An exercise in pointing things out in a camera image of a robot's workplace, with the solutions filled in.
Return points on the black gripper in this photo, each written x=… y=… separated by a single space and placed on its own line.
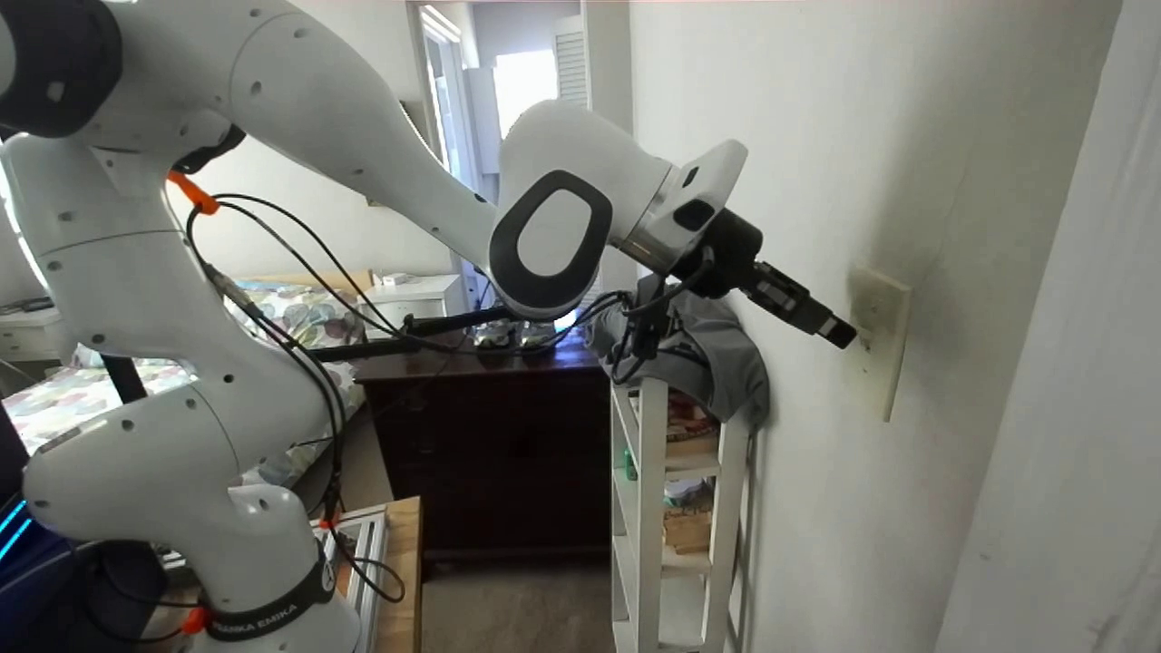
x=727 y=259

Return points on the cream wall light switch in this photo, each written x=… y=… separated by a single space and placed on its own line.
x=883 y=325

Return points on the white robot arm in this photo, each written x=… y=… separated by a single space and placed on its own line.
x=105 y=103

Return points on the grey cloth on shelf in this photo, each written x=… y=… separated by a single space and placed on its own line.
x=694 y=348

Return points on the white wooden shelf unit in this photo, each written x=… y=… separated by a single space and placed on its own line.
x=675 y=498

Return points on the small object on dresser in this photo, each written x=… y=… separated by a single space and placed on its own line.
x=497 y=344

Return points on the dark wooden dresser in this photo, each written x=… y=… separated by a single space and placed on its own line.
x=510 y=459

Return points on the floral bed cover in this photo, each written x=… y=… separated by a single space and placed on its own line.
x=81 y=391

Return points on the wooden crate with glass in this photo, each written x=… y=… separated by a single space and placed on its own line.
x=378 y=574

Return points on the black diagonal pole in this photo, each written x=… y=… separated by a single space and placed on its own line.
x=126 y=378

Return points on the dark blue lit equipment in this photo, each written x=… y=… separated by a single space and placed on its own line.
x=58 y=597

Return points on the white door frame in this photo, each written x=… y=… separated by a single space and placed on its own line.
x=1064 y=545

